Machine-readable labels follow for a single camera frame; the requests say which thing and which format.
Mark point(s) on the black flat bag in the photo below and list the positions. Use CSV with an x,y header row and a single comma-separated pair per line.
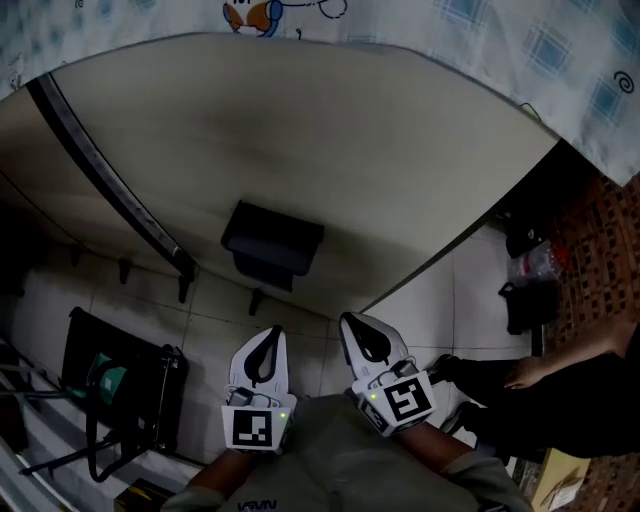
x,y
145,400

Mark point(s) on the brown patterned rug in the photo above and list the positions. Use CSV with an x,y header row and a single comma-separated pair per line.
x,y
600,260

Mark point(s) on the black cap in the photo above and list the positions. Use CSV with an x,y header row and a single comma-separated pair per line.
x,y
524,240

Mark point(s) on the yellow and black box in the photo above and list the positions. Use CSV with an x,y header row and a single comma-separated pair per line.
x,y
137,496

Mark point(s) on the person's left forearm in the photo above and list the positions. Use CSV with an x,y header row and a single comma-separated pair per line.
x,y
225,472

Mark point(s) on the person's grey-green shirt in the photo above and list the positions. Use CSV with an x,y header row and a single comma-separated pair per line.
x,y
340,470

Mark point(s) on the clear plastic bag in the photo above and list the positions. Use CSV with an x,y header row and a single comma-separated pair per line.
x,y
537,262

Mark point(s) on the beige bed frame panel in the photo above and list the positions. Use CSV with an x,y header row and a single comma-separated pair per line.
x,y
300,150

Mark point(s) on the black bed bracket foot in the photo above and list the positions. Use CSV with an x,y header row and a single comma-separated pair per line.
x,y
256,301
124,271
184,290

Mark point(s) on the another person's forearm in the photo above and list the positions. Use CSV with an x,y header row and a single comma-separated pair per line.
x,y
560,357

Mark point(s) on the blue checked cartoon bedsheet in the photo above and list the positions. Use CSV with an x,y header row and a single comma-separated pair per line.
x,y
500,45

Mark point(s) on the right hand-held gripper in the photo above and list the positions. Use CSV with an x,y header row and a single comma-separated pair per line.
x,y
400,397

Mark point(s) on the teal packet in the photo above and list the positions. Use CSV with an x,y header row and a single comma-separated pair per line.
x,y
106,377

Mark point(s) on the grey metal rack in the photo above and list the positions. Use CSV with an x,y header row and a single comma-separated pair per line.
x,y
25,400

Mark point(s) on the cardboard box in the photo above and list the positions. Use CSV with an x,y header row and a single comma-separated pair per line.
x,y
560,480

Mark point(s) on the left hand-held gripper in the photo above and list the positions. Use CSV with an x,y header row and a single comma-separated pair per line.
x,y
252,425

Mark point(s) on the person's right forearm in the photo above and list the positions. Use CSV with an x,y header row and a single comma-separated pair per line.
x,y
430,447

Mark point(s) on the black metal rail strip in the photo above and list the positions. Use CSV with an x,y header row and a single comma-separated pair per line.
x,y
110,175

